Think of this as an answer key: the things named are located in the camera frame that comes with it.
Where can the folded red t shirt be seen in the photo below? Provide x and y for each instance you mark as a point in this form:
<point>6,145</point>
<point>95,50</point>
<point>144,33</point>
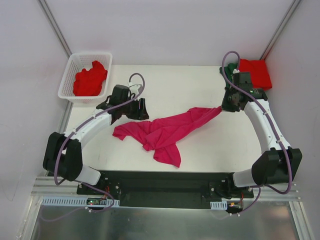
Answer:
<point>259,73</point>

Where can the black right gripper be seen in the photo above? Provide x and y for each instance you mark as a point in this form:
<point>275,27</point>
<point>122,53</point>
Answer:
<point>227,105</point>

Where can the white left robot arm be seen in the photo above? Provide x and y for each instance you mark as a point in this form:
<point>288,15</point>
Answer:
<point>63,155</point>

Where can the left white cable duct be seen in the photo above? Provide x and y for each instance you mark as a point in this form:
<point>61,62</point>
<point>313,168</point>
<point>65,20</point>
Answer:
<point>66,201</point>

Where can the white perforated plastic basket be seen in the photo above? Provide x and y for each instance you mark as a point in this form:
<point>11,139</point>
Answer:
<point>76,63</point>

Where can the right white cable duct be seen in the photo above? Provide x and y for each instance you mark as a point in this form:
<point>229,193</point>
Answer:
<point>219,205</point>

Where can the pink t shirt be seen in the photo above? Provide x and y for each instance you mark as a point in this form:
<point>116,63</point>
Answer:
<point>162,134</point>

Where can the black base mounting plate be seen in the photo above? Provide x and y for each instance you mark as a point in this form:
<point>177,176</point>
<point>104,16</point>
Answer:
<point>177,190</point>

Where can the left aluminium frame post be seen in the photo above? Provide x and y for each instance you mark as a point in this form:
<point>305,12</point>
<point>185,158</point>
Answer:
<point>55,26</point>

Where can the red t shirt in basket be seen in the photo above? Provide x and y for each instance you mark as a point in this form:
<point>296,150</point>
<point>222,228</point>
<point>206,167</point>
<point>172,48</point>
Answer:
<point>88,83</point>

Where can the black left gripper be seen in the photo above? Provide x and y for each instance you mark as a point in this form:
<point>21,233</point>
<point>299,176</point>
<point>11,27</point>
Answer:
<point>136,109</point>

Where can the white cable duct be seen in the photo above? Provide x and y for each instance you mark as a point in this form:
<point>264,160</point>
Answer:
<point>66,201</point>
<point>219,205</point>

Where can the left aluminium rail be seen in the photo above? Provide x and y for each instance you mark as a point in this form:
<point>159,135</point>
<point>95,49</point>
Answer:
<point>45,186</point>

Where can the folded green t shirt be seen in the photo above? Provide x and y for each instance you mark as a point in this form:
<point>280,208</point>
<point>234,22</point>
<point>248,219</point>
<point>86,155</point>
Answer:
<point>228,70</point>

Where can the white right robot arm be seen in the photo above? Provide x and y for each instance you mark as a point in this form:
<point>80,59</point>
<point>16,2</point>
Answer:
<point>279,162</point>

